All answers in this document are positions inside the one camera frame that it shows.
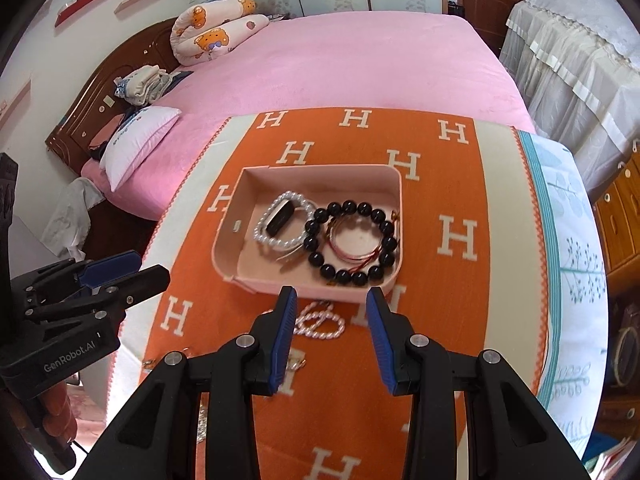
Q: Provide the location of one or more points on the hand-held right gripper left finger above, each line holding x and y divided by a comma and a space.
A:
282, 345

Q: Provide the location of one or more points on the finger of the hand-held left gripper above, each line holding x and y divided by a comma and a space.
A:
145, 280
112, 264

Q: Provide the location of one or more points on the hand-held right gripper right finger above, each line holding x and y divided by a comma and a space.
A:
382, 345

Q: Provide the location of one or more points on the pink jewelry box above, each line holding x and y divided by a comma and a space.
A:
320, 180

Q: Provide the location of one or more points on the person's left hand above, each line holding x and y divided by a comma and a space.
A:
57, 410

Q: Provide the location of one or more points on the crumpled white cloth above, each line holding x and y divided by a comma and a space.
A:
70, 215

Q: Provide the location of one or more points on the orange letter print blanket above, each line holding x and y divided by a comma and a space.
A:
450, 310

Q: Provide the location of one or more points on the small gold earring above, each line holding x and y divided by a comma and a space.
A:
148, 361

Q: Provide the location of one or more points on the white pillow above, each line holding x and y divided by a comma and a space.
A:
135, 145

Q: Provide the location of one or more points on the black smart band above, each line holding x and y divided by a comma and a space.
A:
280, 217

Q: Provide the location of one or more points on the dark wooden headboard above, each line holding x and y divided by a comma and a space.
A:
95, 100

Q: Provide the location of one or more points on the folded clothes pile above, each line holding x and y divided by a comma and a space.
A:
145, 82

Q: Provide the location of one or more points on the white leaf print sheet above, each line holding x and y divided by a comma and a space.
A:
575, 260

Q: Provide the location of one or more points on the cartoon print pillow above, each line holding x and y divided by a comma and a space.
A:
210, 40

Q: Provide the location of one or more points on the wooden dresser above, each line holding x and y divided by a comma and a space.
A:
620, 220

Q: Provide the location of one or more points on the pink bed sheet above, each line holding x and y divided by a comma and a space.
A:
350, 60

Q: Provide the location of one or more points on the white lace furniture cover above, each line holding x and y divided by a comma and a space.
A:
565, 50

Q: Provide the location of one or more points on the red wall shelf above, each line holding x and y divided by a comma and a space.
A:
85, 2

